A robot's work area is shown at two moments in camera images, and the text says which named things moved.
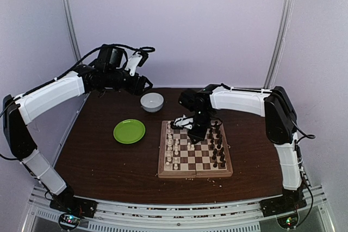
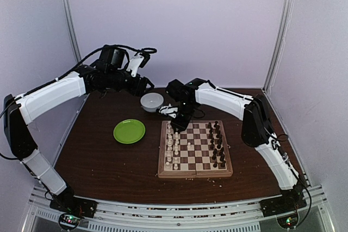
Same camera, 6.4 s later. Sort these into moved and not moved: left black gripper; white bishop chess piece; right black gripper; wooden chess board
Moved: right black gripper
Not moved: wooden chess board; left black gripper; white bishop chess piece
